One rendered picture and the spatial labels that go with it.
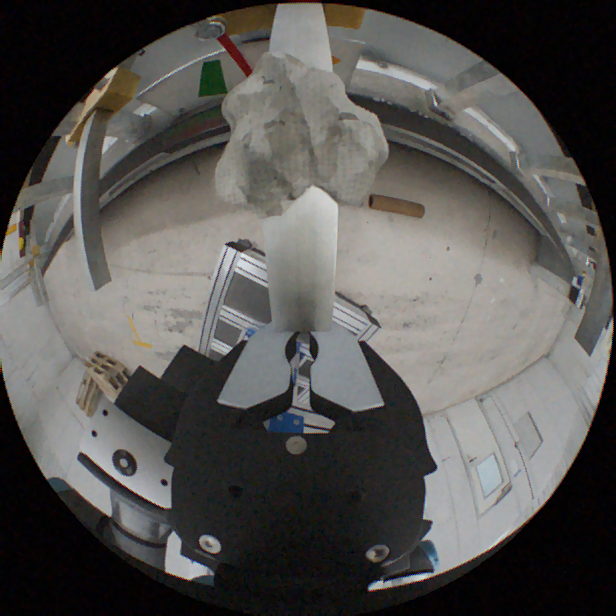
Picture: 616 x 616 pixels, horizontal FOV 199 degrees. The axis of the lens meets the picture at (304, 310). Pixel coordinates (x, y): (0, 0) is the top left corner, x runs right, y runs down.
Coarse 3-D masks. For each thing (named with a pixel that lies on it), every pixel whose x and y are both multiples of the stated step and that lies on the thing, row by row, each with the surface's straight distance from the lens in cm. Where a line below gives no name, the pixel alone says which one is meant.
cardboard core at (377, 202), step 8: (368, 200) 98; (376, 200) 92; (384, 200) 93; (392, 200) 96; (400, 200) 99; (376, 208) 94; (384, 208) 94; (392, 208) 96; (400, 208) 97; (408, 208) 99; (416, 208) 102; (424, 208) 105; (416, 216) 105
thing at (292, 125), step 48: (240, 96) 8; (288, 96) 7; (336, 96) 8; (240, 144) 7; (288, 144) 7; (336, 144) 7; (384, 144) 8; (240, 192) 7; (288, 192) 7; (336, 192) 7
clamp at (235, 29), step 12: (228, 12) 23; (240, 12) 23; (252, 12) 23; (264, 12) 23; (324, 12) 23; (336, 12) 23; (348, 12) 23; (360, 12) 23; (228, 24) 24; (240, 24) 24; (252, 24) 24; (264, 24) 24; (336, 24) 24; (348, 24) 24; (360, 24) 24
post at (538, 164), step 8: (520, 160) 54; (528, 160) 53; (536, 160) 52; (544, 160) 52; (552, 160) 51; (560, 160) 51; (568, 160) 51; (520, 168) 54; (528, 168) 53; (536, 168) 52; (544, 168) 51; (552, 168) 51; (560, 168) 50; (568, 168) 50; (576, 168) 50; (552, 176) 53; (560, 176) 52; (568, 176) 51; (576, 176) 50; (584, 184) 52
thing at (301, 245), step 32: (288, 32) 15; (320, 32) 14; (320, 64) 11; (320, 192) 7; (288, 224) 7; (320, 224) 7; (288, 256) 7; (320, 256) 7; (288, 288) 8; (320, 288) 8; (288, 320) 9; (320, 320) 9
